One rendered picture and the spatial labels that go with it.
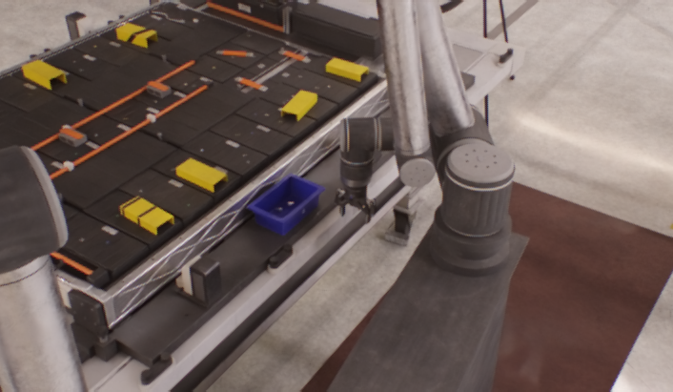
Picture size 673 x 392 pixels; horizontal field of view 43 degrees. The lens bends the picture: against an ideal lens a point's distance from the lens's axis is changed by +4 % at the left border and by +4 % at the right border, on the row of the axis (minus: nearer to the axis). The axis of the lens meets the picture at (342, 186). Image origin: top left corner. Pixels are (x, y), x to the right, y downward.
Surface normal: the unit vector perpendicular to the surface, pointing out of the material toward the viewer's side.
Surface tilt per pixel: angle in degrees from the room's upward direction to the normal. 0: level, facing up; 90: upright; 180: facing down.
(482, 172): 6
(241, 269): 0
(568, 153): 0
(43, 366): 80
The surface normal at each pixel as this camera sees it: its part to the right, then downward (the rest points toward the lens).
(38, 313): 0.76, 0.26
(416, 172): 0.07, 0.60
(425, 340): 0.01, -0.80
